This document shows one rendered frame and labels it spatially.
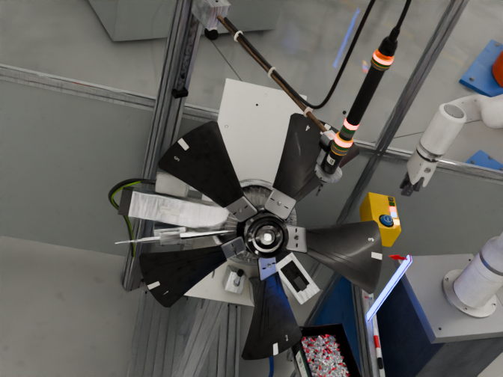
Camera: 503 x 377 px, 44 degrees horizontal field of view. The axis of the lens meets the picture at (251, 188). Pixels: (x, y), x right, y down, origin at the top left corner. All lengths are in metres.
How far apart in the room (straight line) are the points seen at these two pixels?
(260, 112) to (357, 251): 0.52
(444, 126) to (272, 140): 0.52
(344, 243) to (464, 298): 0.53
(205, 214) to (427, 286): 0.80
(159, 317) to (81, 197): 0.63
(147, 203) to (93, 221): 1.08
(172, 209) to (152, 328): 1.07
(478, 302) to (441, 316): 0.14
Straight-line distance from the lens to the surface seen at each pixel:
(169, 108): 2.20
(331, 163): 1.57
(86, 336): 2.87
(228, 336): 2.87
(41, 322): 2.90
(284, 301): 1.86
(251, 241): 1.71
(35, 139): 2.62
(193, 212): 1.84
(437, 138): 1.88
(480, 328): 2.19
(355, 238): 1.86
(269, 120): 1.97
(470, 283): 2.16
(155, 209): 1.84
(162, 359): 2.78
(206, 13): 1.87
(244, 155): 1.96
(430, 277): 2.22
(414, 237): 2.96
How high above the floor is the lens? 2.48
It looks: 44 degrees down
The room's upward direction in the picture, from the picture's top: 20 degrees clockwise
